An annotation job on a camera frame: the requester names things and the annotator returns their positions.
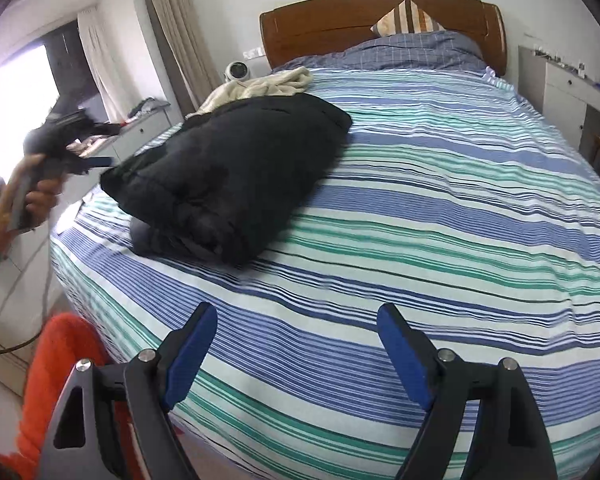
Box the black puffer jacket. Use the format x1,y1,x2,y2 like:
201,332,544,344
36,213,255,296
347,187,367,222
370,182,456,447
100,92,353,266

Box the pile of small clothes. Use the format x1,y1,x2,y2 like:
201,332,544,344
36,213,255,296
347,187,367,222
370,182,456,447
127,99,171,122

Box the striped bed sheet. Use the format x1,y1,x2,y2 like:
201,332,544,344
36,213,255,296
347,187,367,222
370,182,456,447
50,62,600,480

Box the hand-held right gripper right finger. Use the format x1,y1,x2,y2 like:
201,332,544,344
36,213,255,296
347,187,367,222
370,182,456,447
376,302,560,480

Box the white desk with drawers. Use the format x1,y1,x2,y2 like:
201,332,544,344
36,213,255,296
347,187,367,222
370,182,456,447
517,42,600,161

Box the striped cushion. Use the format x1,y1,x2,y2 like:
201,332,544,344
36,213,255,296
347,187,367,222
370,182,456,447
370,0,445,37

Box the cream knitted sweater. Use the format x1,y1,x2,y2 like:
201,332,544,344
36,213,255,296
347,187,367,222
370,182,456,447
185,66,314,121

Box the person's leg orange pants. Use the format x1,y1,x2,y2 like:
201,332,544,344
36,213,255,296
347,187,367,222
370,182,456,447
0,312,146,480

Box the beige curtain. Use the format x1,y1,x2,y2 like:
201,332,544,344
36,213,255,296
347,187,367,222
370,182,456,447
139,0,223,121

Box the blue plaid pillow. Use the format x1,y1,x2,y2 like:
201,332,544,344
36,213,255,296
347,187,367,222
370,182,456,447
272,30,488,73

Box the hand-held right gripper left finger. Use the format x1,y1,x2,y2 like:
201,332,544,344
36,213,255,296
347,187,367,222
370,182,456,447
37,301,219,480

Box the small round white fan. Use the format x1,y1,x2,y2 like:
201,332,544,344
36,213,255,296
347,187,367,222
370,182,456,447
223,60,253,83

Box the wooden headboard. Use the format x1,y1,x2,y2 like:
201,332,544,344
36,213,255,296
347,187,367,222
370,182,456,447
259,0,508,78

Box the white sheer curtain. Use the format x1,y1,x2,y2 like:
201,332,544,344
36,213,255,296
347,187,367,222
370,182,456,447
77,7,126,123

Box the white low cabinet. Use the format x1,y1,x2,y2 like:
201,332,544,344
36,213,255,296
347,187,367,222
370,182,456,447
0,102,175,326

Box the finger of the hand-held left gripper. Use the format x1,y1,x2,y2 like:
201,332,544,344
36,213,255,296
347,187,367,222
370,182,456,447
69,155,115,176
79,119,124,137

